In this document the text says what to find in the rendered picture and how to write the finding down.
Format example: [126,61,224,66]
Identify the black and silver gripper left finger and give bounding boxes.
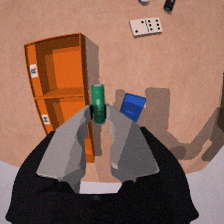
[5,104,93,223]

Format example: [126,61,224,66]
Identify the orange three-compartment bin rack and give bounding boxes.
[24,33,95,163]

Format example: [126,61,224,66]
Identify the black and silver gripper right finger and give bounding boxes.
[104,103,199,222]

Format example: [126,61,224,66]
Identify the black battery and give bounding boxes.
[164,0,175,11]

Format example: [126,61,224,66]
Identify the white domino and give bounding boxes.
[129,17,163,36]

